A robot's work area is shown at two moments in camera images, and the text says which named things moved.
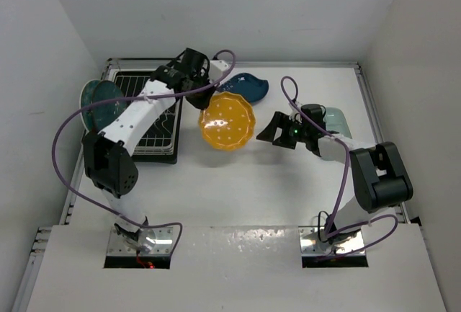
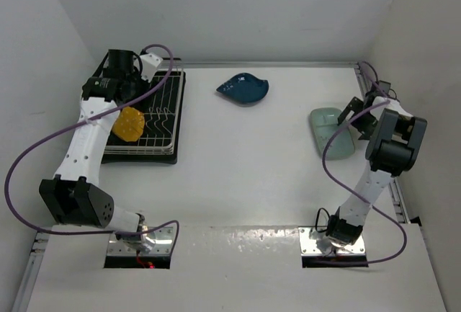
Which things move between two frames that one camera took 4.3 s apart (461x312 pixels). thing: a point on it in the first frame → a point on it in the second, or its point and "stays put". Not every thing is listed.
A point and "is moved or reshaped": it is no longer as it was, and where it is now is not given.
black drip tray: (163, 144) stays put
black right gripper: (279, 119) → (356, 106)
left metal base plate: (148, 240) stays put
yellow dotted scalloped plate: (227, 122) is moved or reshaped
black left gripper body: (199, 80) → (137, 85)
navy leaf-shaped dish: (246, 85) stays put
